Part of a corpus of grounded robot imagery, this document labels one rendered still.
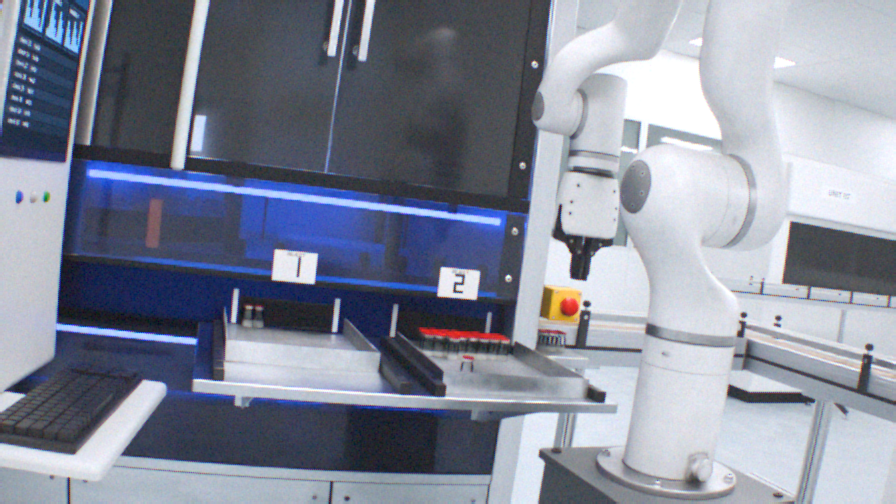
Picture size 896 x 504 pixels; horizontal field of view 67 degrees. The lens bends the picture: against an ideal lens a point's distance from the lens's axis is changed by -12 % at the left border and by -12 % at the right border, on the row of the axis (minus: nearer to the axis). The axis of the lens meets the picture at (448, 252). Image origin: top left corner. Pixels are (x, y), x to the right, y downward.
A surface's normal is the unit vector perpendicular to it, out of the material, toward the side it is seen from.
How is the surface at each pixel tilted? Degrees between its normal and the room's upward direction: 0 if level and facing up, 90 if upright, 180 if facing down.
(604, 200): 91
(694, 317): 89
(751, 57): 100
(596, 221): 96
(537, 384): 90
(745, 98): 116
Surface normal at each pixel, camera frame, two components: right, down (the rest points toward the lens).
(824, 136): 0.29, 0.09
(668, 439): -0.37, 0.00
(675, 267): -0.65, 0.50
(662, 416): -0.61, -0.04
